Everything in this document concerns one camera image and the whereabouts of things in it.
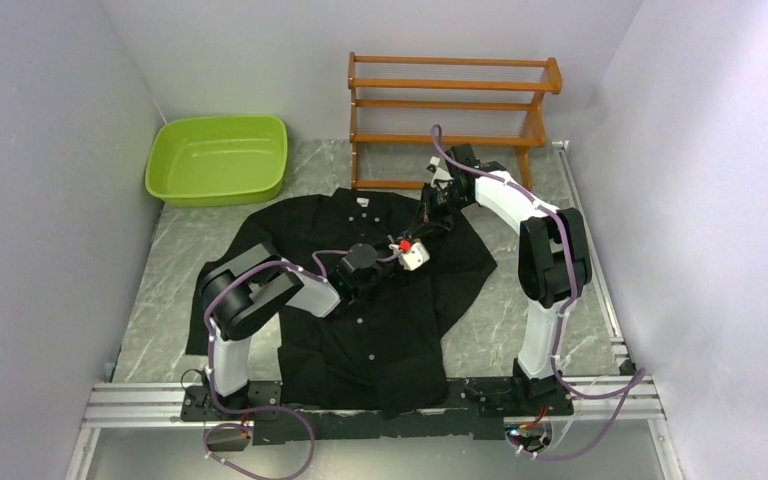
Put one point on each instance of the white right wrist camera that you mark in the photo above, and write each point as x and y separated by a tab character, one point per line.
440	174

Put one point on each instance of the black button shirt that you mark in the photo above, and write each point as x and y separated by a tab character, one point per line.
382	352

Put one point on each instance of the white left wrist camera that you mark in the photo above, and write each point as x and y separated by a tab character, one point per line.
412	254

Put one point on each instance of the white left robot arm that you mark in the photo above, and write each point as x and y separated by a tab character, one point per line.
239	296

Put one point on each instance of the orange wooden shoe rack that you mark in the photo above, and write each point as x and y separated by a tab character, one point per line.
482	101

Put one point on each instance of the green plastic basin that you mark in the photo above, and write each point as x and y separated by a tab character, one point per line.
218	160

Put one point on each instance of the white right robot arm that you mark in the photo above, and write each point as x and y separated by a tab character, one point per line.
553	257

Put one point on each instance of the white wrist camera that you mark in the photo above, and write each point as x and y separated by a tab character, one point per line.
412	254
440	174

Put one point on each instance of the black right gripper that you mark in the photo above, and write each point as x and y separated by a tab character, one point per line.
425	218

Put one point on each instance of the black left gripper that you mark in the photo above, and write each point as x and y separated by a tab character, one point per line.
392	253

